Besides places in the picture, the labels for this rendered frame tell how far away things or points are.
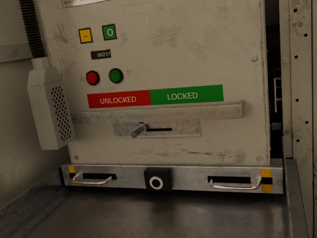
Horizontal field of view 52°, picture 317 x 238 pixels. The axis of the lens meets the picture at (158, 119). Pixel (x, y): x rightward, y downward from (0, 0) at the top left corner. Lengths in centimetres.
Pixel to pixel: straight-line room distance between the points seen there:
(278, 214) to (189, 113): 26
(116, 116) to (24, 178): 36
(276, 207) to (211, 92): 27
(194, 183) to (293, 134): 32
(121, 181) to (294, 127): 47
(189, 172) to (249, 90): 23
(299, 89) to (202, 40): 33
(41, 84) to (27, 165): 32
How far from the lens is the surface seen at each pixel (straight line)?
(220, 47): 67
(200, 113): 66
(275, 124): 100
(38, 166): 100
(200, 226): 67
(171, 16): 69
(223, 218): 69
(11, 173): 94
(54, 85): 73
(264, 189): 73
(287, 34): 88
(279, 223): 68
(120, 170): 80
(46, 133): 74
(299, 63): 89
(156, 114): 68
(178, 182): 76
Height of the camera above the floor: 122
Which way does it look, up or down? 15 degrees down
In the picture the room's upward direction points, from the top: 8 degrees counter-clockwise
